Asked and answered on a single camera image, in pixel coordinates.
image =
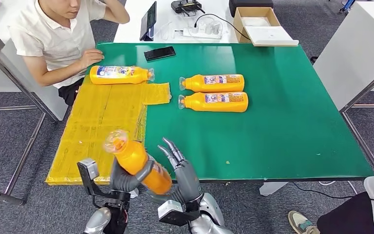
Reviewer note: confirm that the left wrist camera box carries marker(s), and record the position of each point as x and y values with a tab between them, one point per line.
88	169

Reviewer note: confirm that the white power strip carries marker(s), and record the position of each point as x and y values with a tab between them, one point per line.
203	34

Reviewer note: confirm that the person's right hand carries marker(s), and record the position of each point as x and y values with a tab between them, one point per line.
90	57

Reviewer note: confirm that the brown cardboard box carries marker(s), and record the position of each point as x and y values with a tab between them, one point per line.
237	29

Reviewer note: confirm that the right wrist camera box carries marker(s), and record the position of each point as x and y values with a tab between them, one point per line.
174	211

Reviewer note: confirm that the white side table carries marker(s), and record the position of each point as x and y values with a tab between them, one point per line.
358	48

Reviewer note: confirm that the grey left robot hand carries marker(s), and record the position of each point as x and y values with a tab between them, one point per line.
129	182

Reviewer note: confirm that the black antenna device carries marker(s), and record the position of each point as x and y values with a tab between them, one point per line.
185	5

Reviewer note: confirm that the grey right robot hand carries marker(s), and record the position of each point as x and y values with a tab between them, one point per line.
187	181

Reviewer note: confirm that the green table mat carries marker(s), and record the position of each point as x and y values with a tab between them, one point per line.
287	113

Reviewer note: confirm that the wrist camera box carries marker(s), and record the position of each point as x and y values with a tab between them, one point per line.
88	169
174	211

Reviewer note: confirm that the black case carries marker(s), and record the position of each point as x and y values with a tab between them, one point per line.
248	3

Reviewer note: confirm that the black smartphone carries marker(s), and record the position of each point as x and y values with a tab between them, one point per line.
160	53

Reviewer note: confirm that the white table foot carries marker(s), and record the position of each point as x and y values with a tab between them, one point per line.
271	188
134	193

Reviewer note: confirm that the black tablet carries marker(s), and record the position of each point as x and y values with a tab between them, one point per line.
148	19

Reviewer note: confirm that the yellow taped cardboard sheet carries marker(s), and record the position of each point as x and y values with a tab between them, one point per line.
93	129

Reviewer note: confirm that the white box lid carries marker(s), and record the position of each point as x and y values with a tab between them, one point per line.
271	35

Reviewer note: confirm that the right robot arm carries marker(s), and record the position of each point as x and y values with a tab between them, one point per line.
209	223

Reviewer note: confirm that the orange detergent bottle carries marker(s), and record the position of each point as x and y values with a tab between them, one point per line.
212	106
132	156
119	79
193	84

